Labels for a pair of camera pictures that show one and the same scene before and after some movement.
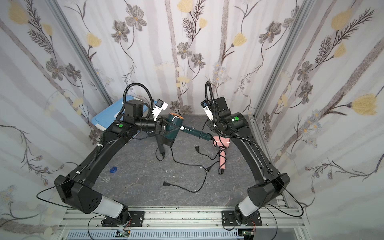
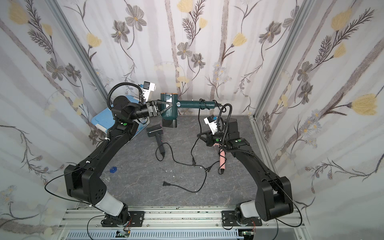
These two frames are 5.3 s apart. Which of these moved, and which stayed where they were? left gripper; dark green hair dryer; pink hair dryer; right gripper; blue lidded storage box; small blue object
Moved: right gripper; dark green hair dryer; left gripper
Stayed: small blue object; blue lidded storage box; pink hair dryer
